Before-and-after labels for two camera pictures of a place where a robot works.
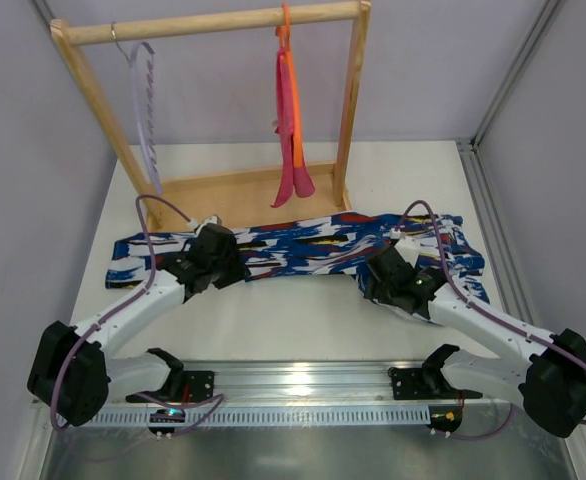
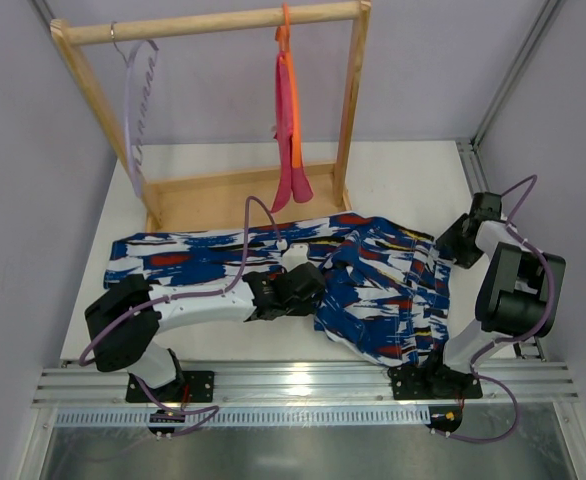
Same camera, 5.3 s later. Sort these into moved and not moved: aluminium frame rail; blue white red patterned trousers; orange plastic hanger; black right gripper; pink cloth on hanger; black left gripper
Moved: black left gripper; blue white red patterned trousers; black right gripper
Not moved: pink cloth on hanger; orange plastic hanger; aluminium frame rail
